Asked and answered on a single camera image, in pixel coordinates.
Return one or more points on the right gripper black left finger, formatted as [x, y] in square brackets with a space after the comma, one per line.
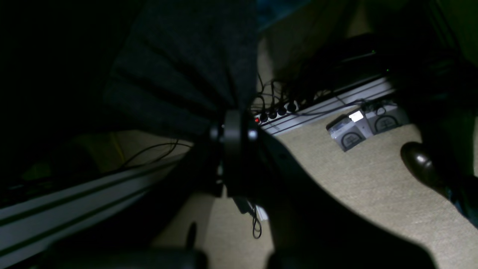
[235, 140]

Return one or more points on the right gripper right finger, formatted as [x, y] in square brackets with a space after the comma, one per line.
[312, 230]

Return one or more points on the black T-shirt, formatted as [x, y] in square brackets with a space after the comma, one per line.
[169, 67]

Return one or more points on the white power strip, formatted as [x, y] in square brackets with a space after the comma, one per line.
[267, 116]

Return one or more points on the black shoe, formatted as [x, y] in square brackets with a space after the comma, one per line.
[430, 169]

